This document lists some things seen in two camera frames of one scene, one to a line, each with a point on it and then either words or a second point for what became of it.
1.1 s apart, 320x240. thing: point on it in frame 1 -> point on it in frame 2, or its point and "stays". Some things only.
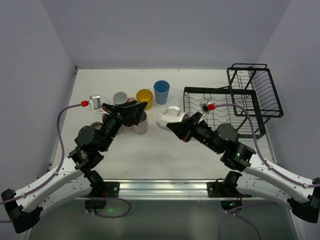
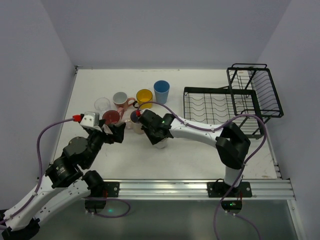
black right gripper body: (192, 128) -> (150, 125)
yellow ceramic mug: (145, 95) stays
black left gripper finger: (113, 109) -> (106, 129)
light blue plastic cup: (161, 88) stays
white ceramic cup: (171, 114) -> (161, 144)
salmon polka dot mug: (120, 98) stays
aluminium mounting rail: (161, 190) stays
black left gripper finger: (131, 112) -> (118, 131)
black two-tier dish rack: (249, 102) stays
